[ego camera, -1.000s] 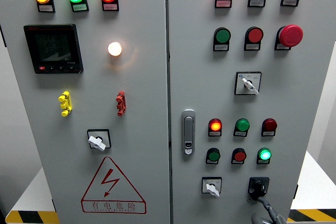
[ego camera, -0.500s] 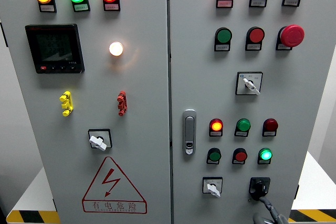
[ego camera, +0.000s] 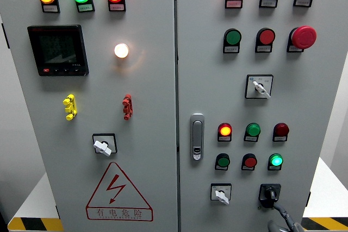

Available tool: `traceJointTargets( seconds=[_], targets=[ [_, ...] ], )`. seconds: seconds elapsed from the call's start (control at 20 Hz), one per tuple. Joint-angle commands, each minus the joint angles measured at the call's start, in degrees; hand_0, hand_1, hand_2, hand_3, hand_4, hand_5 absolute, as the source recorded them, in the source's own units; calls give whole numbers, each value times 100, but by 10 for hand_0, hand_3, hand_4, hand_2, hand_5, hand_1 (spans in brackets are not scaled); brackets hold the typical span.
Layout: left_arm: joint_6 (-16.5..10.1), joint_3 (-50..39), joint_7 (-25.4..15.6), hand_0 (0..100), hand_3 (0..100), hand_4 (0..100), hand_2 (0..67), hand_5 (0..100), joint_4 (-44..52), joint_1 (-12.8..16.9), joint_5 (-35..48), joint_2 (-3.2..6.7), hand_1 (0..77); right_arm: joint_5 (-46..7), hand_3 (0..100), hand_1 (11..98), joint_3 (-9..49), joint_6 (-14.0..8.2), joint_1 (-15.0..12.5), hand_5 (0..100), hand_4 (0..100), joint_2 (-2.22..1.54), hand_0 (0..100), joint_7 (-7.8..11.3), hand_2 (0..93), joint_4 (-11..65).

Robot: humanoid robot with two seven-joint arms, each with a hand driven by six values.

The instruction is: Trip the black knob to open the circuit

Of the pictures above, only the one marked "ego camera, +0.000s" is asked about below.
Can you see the black knob turn switch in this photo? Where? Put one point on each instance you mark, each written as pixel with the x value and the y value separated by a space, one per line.
pixel 270 194

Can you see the black door hinge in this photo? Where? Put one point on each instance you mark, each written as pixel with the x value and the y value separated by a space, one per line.
pixel 57 212
pixel 308 199
pixel 5 36

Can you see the black yellow striped tape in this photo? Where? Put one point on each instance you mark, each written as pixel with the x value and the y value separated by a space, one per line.
pixel 326 224
pixel 34 224

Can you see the small label plate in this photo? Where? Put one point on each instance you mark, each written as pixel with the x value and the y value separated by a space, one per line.
pixel 117 7
pixel 268 3
pixel 224 139
pixel 273 168
pixel 221 168
pixel 231 49
pixel 247 168
pixel 50 8
pixel 279 139
pixel 294 49
pixel 263 49
pixel 302 2
pixel 86 7
pixel 250 139
pixel 233 4

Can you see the small green lamp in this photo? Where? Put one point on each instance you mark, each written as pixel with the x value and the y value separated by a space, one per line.
pixel 253 130
pixel 276 160

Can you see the small red push button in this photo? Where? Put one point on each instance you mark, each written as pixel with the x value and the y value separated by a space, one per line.
pixel 250 162

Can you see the small green push button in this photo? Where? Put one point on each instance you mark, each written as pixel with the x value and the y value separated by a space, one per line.
pixel 223 161

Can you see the small red lamp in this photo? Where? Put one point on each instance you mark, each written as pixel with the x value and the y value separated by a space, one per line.
pixel 225 130
pixel 281 129

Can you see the silver door lock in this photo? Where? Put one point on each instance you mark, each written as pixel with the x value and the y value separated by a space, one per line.
pixel 197 137

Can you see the pale grey door with lock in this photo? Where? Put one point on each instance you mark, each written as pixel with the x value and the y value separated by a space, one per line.
pixel 217 93

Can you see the red warning triangle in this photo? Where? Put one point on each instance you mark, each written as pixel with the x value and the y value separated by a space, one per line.
pixel 116 185

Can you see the large red stop button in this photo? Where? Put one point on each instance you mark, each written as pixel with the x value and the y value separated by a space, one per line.
pixel 304 37

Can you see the pale grey cabinet door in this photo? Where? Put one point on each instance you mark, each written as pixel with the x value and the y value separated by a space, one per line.
pixel 140 93

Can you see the white lamp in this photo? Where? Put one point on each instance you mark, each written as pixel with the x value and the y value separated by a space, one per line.
pixel 121 50

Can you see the black display meter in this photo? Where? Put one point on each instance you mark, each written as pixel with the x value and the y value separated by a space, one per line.
pixel 58 49

